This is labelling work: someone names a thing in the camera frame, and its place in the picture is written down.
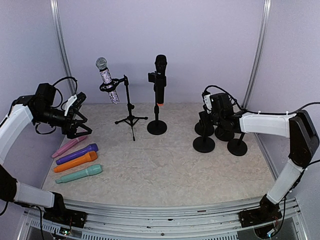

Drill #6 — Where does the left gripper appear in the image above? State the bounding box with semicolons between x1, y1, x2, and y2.
34;105;92;139

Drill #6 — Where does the purple microphone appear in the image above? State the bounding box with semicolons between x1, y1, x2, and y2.
55;143;99;165

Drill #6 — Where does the pink microphone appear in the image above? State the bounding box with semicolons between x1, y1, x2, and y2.
51;135;88;159

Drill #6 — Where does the orange microphone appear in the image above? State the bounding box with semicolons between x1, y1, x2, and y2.
53;151;98;173

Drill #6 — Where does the teal microphone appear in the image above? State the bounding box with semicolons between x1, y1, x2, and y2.
55;164;103;184

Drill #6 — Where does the tall round stand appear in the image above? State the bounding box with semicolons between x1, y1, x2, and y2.
147;72;167;135

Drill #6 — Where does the black microphone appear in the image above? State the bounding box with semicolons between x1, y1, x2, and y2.
155;54;167;106

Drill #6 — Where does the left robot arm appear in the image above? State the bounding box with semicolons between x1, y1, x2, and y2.
0;83;92;228

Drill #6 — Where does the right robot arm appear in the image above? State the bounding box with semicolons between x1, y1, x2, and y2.
193;90;320;228

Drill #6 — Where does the black tripod mic stand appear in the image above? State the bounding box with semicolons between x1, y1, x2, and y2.
99;75;148;141

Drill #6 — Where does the glitter silver microphone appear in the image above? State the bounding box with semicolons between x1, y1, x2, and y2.
95;57;120;104

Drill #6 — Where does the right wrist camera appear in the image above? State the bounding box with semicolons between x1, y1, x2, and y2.
202;91;212;113

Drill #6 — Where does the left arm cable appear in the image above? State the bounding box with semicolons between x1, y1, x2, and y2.
33;76;78;135

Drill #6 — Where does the front aluminium rail base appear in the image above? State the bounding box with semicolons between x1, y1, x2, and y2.
17;196;311;240

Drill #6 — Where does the left aluminium frame post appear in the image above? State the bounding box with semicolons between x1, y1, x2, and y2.
49;0;78;95

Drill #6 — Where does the aluminium frame post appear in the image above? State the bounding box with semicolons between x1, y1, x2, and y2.
49;0;78;95
242;0;272;108

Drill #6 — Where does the right aluminium frame post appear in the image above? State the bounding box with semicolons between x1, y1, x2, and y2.
242;0;272;108

